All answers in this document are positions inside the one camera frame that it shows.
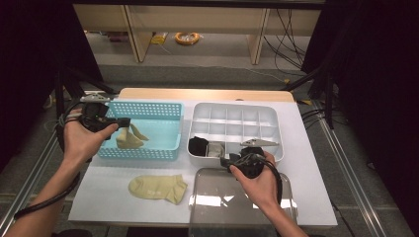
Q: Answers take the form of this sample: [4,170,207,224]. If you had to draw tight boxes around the person's right hand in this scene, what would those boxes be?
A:
[229,151,282,211]

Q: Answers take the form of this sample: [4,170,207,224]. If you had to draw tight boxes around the light blue perforated basket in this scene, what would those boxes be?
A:
[97,100,185,161]

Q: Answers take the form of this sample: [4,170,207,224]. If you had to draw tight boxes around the clear plastic lid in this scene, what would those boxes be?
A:
[188,167,299,237]

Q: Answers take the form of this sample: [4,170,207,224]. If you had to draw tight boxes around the black sock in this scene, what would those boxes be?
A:
[188,135,210,157]

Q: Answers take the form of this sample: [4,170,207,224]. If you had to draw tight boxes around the black curtain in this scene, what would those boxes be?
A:
[300,0,419,237]
[0,0,103,172]

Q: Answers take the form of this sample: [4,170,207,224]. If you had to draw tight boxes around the orange cable coil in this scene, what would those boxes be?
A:
[173,31,201,46]

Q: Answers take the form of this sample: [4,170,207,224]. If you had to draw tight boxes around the black metal stand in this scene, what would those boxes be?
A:
[281,63,337,130]
[53,65,117,129]

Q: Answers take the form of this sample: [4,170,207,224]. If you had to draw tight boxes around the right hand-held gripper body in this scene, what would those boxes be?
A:
[226,137,281,181]

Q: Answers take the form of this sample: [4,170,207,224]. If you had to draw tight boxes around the beige wooden furniture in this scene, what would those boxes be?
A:
[72,3,322,65]

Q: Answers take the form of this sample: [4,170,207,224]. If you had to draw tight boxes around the aluminium floor rail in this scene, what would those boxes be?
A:
[315,100,388,237]
[0,97,83,236]

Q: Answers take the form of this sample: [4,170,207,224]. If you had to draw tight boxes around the grey sock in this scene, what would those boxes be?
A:
[207,141,225,158]

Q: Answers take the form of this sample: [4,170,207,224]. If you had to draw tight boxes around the right hand-held gripper cable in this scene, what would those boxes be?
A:
[235,152,285,205]

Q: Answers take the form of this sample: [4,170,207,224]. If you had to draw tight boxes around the yellow packet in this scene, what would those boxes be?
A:
[150,32,169,45]

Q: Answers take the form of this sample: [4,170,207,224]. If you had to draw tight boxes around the black hanging cables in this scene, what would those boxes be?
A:
[263,8,312,70]

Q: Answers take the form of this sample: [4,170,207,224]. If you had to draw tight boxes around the yellow sock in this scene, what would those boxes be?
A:
[127,174,189,205]
[115,122,150,150]

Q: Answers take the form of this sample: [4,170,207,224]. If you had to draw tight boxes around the left hand-held gripper cable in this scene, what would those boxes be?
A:
[13,102,97,221]

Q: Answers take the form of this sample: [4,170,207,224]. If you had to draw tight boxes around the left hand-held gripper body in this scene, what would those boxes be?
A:
[78,93,115,132]

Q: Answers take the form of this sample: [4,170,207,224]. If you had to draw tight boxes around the white floor cable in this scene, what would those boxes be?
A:
[157,42,288,83]

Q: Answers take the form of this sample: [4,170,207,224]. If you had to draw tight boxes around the black floor cables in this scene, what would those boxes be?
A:
[300,108,325,127]

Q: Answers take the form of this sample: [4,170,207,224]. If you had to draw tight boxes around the white divided storage box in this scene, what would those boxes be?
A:
[186,102,285,171]

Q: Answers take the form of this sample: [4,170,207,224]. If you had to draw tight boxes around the person's left hand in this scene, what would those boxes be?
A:
[62,110,120,166]

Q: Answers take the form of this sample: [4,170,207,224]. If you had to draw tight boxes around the hand-held gripper cable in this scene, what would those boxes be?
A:
[235,152,285,205]
[13,102,97,221]

